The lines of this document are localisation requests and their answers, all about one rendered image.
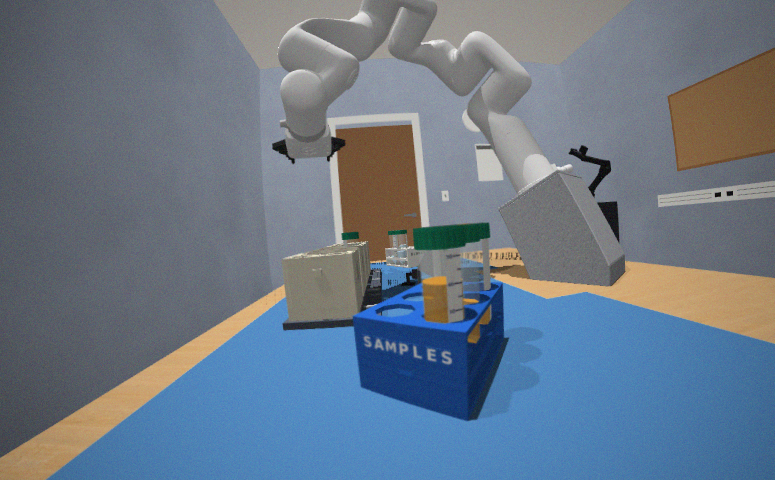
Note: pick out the blue table mat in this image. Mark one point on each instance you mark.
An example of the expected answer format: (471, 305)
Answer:
(584, 387)

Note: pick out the white tube rack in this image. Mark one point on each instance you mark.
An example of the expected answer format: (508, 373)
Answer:
(412, 259)

